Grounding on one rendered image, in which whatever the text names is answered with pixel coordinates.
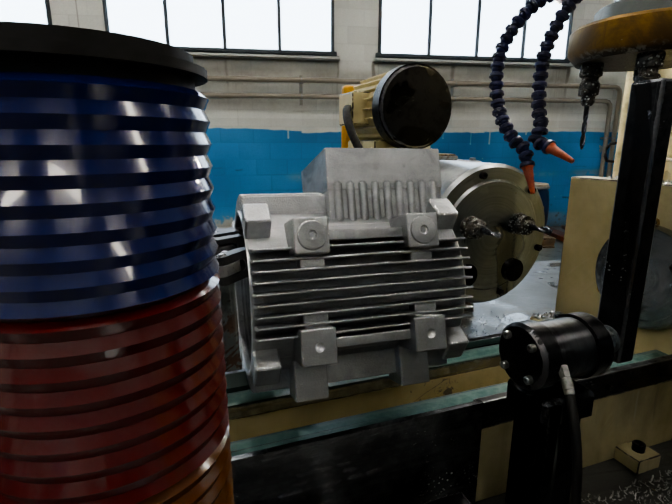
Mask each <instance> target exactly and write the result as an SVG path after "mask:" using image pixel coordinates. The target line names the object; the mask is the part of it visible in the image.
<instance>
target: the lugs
mask: <svg viewBox="0 0 672 504"><path fill-rule="evenodd" d="M429 212H435V213H436V214H437V225H438V229H452V228H453V226H454V223H455V221H456V219H457V216H458V212H457V210H456V209H455V208H454V206H453V205H452V204H451V202H450V201H449V200H448V199H430V200H429V201H428V204H427V206H426V213H429ZM271 224H272V220H271V216H270V212H269V208H268V205H267V204H243V206H242V226H243V231H244V237H245V239H256V238H270V236H271ZM446 336H447V348H446V349H439V350H437V351H438V352H439V354H440V356H441V358H442V359H448V358H455V357H460V356H461V355H462V354H463V352H464V350H465V348H466V347H467V345H468V343H469V340H468V338H467V337H466V335H465V333H464V331H463V330H462V328H461V326H455V327H447V328H446ZM251 368H252V375H253V382H254V385H255V386H263V385H270V384H277V383H279V382H280V375H281V368H282V366H281V361H280V356H279V351H278V349H268V350H260V351H253V352H252V365H251Z"/></svg>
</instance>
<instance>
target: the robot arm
mask: <svg viewBox="0 0 672 504"><path fill-rule="evenodd" d="M213 237H214V238H215V240H216V242H217V244H218V249H217V252H216V254H215V257H216V259H217V261H218V262H219V270H218V272H219V273H220V280H219V285H220V286H228V285H231V284H233V283H235V282H237V281H239V280H242V279H244V278H247V277H249V276H248V265H247V256H246V248H245V241H244V235H243V229H242V227H235V228H227V229H216V231H215V234H214V236H213Z"/></svg>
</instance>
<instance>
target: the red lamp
mask: <svg viewBox="0 0 672 504"><path fill-rule="evenodd" d="M219 280H220V273H219V272H218V271H217V273H216V274H215V275H214V276H213V277H211V278H210V279H209V280H207V281H206V282H205V283H203V284H202V285H201V286H199V287H197V288H195V289H194V290H192V291H189V292H187V293H185V294H183V295H180V296H178V297H175V298H172V299H170V300H166V301H163V302H160V303H157V304H153V305H149V306H146V307H142V308H138V309H133V310H129V311H124V312H119V313H114V314H108V315H102V316H96V317H89V318H81V319H73V320H62V321H49V322H0V504H134V503H137V502H140V501H142V500H144V499H147V498H149V497H151V496H153V495H155V494H157V493H159V492H161V491H163V490H165V489H167V488H168V487H170V486H172V485H174V484H176V483H177V482H179V481H180V480H182V479H183V478H184V477H186V476H187V475H189V474H190V473H192V472H193V471H194V470H195V469H196V468H198V467H199V466H200V465H201V464H202V463H203V462H204V461H205V460H206V459H207V458H208V457H209V456H210V455H211V454H212V453H213V452H214V451H215V449H216V448H217V447H218V445H219V444H220V442H221V441H222V439H223V437H224V435H225V433H226V430H227V427H228V421H229V413H228V408H227V404H228V397H227V392H226V387H227V381H226V376H225V370H226V364H225V360H224V352H225V348H224V343H223V341H222V338H223V333H224V331H223V326H222V324H221V319H222V315H223V314H222V309H221V307H220V305H219V302H220V299H221V291H220V290H219V288H218V286H217V285H218V283H219Z"/></svg>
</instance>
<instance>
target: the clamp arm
mask: <svg viewBox="0 0 672 504"><path fill-rule="evenodd" d="M671 128H672V78H659V79H651V80H644V81H636V82H633V83H632V84H631V89H630V96H629V103H628V110H627V117H626V124H625V131H624V138H623V145H622V151H621V158H620V165H619V172H618V179H617V186H616V193H615V200H614V207H613V213H612V220H611V227H610V234H609V241H608V248H607V255H606V262H605V269H604V275H603V282H602V289H601V296H600V303H599V310H598V317H597V319H599V320H600V321H601V322H602V323H603V324H604V326H605V327H606V328H607V330H609V331H611V332H612V333H611V332H609V333H610V335H611V338H612V340H613V339H616V344H615V342H613V345H614V359H613V362H615V363H619V364H620V363H624V362H629V361H631V360H632V359H633V354H634V348H635V342H636V336H637V330H638V324H639V318H640V312H641V306H642V300H643V294H644V288H645V282H646V276H647V270H648V265H649V259H650V253H651V247H652V241H653V235H654V229H655V223H656V217H657V211H658V205H659V199H660V193H661V187H662V182H663V176H664V170H665V164H666V158H667V152H668V146H669V140H670V134H671Z"/></svg>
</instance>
